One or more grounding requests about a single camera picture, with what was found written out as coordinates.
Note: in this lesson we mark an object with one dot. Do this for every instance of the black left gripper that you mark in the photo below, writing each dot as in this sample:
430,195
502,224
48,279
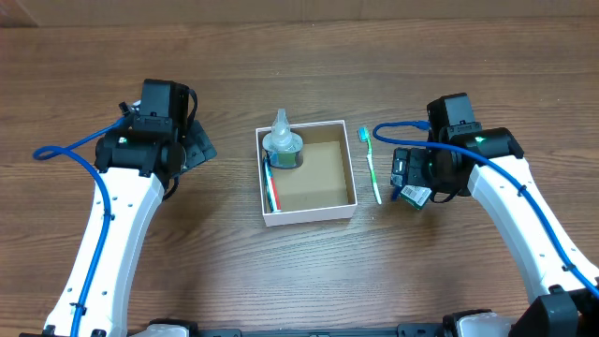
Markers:
200,145

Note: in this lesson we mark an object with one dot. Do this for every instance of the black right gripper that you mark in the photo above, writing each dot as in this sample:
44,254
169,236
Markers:
409,169

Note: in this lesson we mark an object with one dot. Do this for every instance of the clear soap pump bottle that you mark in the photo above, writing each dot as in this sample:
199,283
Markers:
282,145

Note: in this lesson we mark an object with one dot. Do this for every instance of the teal toothpaste tube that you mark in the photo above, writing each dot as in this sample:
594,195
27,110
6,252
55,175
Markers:
273,196

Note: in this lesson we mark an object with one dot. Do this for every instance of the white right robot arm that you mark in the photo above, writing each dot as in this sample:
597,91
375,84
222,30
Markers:
462,159

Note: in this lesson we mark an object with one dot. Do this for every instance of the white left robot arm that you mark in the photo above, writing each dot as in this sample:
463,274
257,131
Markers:
136,164

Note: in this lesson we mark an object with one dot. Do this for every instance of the green white soap bar pack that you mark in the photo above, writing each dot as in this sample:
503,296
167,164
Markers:
417,196

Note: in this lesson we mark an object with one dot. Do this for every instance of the blue disposable razor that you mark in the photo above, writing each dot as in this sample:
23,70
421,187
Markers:
396,194

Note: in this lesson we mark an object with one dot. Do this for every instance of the green white toothbrush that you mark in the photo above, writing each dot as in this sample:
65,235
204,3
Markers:
364,136

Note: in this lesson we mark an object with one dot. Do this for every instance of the pink cardboard box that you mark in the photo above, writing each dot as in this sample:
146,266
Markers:
322,188

